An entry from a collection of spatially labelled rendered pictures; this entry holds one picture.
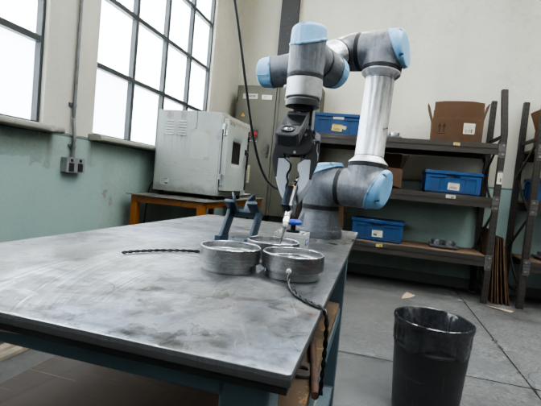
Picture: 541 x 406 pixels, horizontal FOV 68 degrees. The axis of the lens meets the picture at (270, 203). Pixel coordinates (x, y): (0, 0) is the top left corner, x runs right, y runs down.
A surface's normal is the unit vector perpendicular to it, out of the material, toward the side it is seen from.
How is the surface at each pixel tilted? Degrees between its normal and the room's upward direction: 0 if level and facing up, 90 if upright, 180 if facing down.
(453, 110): 91
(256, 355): 0
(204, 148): 90
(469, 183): 90
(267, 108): 90
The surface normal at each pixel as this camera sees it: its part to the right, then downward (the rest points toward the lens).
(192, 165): -0.23, 0.04
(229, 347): 0.09, -0.99
